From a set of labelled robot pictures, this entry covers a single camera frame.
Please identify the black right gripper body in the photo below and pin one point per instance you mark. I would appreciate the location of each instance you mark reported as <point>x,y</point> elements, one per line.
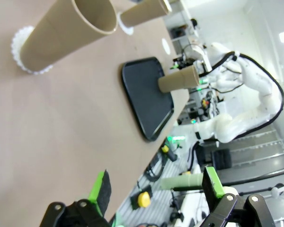
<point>187,62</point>

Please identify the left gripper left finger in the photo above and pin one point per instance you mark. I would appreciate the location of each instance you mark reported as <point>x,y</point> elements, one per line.
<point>101,189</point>

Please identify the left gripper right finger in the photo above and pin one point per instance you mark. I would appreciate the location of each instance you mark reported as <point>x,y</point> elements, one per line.
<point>210,182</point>

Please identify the tall brown cup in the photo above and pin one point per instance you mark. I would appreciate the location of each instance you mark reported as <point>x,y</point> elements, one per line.
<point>61,35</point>
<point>177,79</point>
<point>142,14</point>

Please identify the white lace paper coaster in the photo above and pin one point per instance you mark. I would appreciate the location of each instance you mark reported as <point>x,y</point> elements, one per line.
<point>16,45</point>

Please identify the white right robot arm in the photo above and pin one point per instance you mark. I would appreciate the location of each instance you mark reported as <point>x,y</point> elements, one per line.
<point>227,127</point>

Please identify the black ribbed box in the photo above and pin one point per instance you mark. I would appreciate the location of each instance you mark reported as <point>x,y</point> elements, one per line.
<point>221,159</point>

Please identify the pale green foam roll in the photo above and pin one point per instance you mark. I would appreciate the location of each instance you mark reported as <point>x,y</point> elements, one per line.
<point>180,181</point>

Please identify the black plastic tray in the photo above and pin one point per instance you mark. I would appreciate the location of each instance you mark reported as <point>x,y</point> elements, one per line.
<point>144,99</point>

